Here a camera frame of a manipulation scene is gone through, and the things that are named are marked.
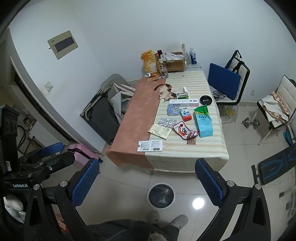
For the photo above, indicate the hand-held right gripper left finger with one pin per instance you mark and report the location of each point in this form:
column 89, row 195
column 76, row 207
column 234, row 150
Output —
column 85, row 180

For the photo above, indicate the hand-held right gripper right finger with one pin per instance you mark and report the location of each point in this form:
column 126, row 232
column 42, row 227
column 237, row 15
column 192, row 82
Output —
column 208, row 183

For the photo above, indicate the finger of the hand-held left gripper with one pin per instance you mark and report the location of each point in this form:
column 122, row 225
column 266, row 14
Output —
column 52, row 148
column 61, row 160

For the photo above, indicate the white round trash bin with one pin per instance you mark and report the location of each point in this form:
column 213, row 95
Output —
column 159, row 195

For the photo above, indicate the red and white snack wrapper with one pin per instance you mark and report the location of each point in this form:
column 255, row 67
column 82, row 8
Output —
column 182, row 131

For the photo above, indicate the blue and green snack bag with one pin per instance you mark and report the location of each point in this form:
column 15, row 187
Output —
column 204, row 124

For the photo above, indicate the white printed packet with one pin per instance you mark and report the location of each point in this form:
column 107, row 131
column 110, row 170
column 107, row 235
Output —
column 150, row 146

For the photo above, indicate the pink suitcase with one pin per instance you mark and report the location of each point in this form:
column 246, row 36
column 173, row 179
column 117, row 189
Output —
column 81, row 150

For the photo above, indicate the table with striped cloth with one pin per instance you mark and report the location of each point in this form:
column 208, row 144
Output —
column 208, row 148

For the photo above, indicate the brown card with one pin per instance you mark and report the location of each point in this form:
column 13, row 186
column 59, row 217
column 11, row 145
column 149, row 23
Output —
column 191, row 141

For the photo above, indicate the grey slipper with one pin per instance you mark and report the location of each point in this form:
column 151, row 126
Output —
column 153, row 216
column 179, row 221

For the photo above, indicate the red printed packet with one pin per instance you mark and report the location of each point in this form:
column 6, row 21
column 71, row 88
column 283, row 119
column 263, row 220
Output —
column 60, row 222

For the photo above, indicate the folded grey lounge chair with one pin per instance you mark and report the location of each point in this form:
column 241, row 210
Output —
column 104, row 115

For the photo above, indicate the person's legs in dark pants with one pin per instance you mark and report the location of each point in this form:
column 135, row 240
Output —
column 129, row 233

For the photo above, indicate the black and blue workout bench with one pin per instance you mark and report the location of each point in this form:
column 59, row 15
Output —
column 275, row 164

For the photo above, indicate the yellow paper leaflet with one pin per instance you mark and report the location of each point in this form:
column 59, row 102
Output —
column 159, row 131

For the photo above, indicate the clear plastic bag yellow face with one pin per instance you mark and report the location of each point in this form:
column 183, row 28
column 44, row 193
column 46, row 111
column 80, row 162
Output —
column 227, row 114

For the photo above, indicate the small red and blue carton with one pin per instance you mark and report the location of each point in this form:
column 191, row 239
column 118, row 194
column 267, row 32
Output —
column 185, row 114

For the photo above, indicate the silver dumbbell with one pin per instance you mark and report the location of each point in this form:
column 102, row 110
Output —
column 251, row 123

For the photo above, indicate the silver blister pack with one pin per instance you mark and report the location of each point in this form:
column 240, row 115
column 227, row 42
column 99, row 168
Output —
column 166, row 122

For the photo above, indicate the light blue printed box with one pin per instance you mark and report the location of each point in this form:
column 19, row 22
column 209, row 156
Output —
column 173, row 110

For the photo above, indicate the orange brown table cloth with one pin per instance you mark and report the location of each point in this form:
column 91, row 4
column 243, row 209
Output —
column 136, row 115

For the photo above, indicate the black ashtray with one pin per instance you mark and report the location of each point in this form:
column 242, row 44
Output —
column 205, row 99

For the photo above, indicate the long white toothpaste box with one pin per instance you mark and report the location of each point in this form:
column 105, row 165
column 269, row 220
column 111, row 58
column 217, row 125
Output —
column 183, row 102

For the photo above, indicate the silver metal object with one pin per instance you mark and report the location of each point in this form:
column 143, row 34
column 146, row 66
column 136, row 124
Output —
column 218, row 95

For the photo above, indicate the blue plastic item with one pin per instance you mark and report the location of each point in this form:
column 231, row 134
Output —
column 288, row 138

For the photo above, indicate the green and white medicine box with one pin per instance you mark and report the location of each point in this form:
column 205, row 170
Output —
column 182, row 95

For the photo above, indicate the beige patterned cloth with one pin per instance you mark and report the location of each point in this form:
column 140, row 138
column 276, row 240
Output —
column 275, row 106

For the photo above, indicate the blue cushion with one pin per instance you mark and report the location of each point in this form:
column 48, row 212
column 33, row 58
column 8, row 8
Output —
column 223, row 81

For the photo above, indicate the chair with blue cushion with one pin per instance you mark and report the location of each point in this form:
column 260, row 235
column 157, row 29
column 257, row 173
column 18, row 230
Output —
column 241, row 69

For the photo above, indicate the red flat packet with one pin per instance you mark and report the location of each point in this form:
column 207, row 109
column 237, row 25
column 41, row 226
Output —
column 153, row 74

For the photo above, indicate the small clear bottle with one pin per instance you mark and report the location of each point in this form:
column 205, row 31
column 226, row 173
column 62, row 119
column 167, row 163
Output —
column 164, row 69

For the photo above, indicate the cardboard box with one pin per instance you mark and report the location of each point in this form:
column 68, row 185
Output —
column 175, row 63

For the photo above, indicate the plastic bottle with blue label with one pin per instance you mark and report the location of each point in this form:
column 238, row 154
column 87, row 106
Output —
column 193, row 56

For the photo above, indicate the orange snack bag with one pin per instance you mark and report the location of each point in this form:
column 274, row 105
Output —
column 148, row 61

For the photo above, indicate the clear glass bottle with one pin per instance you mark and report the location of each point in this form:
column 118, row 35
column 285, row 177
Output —
column 185, row 54

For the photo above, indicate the dark lidded jar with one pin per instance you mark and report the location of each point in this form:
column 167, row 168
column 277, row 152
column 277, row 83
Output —
column 159, row 52

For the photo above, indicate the white wall switch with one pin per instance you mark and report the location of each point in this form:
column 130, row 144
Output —
column 48, row 87

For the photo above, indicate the white wall socket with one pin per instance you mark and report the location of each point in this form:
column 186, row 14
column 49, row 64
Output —
column 252, row 92

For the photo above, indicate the beige wall panel box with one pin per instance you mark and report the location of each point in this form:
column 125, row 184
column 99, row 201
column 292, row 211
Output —
column 64, row 45

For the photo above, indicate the white chair with black frame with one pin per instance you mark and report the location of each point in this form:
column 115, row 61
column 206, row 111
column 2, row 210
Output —
column 285, row 90

